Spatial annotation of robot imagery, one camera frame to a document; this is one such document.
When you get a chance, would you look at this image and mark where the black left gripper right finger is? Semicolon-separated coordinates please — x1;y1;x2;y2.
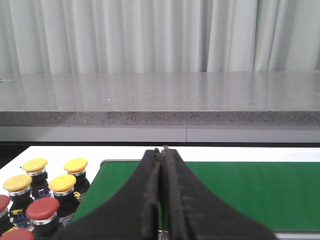
160;147;277;240

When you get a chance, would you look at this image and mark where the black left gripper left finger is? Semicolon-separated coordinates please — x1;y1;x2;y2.
55;149;160;240

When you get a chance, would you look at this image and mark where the green conveyor belt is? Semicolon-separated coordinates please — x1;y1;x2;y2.
73;157;320;240

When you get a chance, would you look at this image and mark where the grey stone counter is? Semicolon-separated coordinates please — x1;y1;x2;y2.
0;71;320;143

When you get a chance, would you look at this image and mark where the white curtain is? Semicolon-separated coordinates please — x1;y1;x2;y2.
0;0;320;74

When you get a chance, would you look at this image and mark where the yellow push button switch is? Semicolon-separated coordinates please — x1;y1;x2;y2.
49;174;80;227
63;158;90;194
3;174;34;228
22;158;51;200

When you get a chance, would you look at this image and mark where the red push button switch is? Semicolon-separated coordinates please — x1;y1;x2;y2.
0;194;14;236
0;228;35;240
26;197;62;239

